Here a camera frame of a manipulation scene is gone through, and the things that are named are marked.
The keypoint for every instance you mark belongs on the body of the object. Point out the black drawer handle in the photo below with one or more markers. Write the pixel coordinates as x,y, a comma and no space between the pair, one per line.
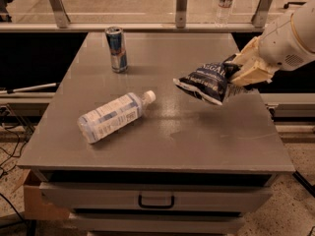
156,202

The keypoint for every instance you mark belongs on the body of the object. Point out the plastic water bottle lying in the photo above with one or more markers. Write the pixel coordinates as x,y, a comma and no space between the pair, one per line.
114,115

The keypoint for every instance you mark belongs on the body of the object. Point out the grey metal rod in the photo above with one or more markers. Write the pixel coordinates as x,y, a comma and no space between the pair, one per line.
15,90

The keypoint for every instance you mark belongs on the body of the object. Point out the upright water bottle background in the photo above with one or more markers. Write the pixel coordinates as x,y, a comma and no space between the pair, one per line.
225,4

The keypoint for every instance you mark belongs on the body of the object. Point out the blue chip bag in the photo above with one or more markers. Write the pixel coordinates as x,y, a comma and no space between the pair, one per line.
210,82

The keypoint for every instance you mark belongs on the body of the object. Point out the metal railing frame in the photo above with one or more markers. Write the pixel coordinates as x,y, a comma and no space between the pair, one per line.
138,15

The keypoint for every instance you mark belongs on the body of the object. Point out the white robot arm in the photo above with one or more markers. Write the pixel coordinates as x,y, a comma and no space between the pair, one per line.
286,44

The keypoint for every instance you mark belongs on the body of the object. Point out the cardboard box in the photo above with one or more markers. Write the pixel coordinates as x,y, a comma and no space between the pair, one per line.
36,206

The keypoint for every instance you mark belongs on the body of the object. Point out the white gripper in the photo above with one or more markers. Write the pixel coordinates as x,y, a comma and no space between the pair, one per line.
282,45

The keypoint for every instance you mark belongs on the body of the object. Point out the grey drawer cabinet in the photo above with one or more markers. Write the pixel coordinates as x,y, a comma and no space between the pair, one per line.
219,162

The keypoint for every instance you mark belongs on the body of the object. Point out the redbull can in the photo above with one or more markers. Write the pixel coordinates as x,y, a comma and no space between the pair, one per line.
116,44

